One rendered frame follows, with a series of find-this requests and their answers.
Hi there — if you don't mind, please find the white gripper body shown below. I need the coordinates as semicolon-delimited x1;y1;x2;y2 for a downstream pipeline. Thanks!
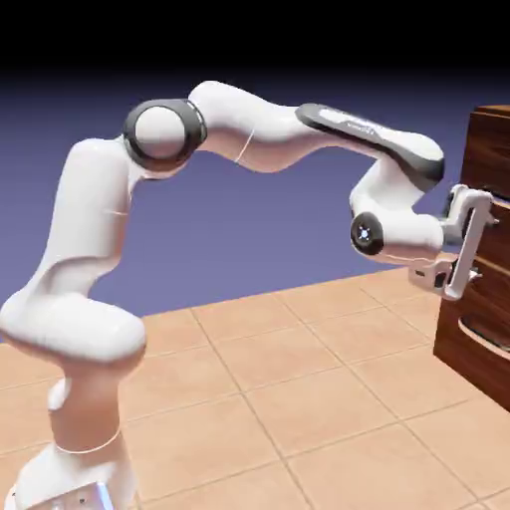
442;183;495;302

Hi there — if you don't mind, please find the large dark wood drawer front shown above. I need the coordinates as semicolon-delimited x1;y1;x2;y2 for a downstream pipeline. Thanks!
436;260;510;403

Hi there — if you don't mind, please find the curved pale drawer handle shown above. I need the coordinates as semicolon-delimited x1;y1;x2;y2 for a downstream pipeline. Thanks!
456;316;510;358

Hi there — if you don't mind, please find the dark wood cabinet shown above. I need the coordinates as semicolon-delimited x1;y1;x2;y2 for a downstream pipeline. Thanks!
432;104;510;414

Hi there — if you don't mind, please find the small dark wood drawer front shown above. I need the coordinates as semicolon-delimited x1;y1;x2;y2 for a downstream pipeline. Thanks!
469;200;510;276

